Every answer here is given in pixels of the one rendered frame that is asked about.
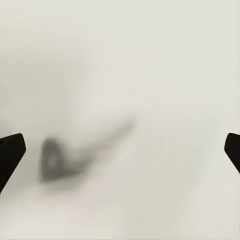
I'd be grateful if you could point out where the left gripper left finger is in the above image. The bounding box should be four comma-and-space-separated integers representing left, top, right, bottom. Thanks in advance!
0, 133, 26, 193

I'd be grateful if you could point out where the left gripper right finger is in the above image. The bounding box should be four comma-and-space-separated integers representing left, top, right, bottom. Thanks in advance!
224, 133, 240, 173

